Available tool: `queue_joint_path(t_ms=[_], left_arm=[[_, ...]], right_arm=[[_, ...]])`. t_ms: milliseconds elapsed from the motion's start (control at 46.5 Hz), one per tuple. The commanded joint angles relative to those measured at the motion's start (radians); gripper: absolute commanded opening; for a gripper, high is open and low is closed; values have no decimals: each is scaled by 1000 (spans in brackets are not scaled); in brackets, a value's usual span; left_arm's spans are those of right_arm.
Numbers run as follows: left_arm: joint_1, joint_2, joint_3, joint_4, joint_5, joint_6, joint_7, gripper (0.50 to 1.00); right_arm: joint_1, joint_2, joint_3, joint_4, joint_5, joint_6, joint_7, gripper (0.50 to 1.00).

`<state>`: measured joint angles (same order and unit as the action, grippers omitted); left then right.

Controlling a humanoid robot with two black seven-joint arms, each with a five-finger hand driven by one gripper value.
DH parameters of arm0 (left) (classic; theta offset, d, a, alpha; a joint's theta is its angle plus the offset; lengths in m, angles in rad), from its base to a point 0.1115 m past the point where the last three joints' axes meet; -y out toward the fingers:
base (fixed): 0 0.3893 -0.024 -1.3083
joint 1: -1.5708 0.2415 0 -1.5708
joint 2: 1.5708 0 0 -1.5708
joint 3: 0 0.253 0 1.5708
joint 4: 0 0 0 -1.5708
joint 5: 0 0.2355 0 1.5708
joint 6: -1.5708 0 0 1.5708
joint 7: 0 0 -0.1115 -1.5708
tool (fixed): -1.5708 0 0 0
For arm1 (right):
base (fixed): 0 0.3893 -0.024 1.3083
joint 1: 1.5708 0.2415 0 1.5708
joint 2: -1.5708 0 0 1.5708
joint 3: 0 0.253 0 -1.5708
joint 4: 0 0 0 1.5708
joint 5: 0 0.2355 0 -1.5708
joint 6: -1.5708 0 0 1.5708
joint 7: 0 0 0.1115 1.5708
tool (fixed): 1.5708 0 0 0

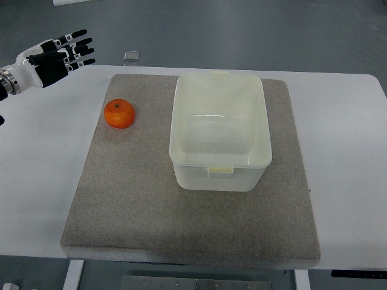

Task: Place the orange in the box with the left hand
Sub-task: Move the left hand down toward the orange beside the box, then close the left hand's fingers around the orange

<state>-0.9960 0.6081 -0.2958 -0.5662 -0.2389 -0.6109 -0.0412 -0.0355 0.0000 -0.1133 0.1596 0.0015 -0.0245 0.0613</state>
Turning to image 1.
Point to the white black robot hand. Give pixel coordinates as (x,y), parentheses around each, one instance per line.
(52,60)

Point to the orange fruit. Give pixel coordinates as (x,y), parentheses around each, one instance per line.
(119,113)

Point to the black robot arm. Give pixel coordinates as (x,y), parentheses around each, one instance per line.
(9,84)

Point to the cream plastic box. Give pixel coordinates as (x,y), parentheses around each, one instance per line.
(220,138)

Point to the white object on floor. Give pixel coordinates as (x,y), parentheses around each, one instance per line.
(66,2)

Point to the small clear plastic object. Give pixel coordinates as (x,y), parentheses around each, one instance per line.
(131,56)

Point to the grey felt mat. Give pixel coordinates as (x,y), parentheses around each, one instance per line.
(128,205)

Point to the white table leg left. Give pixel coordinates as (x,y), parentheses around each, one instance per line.
(73,275)

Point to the white table leg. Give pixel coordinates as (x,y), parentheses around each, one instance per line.
(302,280)
(73,275)

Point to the white object bottom left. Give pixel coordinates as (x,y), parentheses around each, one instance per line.
(10,286)

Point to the white table leg right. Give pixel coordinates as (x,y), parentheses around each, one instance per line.
(302,280)

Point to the black control panel strip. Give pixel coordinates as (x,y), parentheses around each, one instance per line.
(359,274)

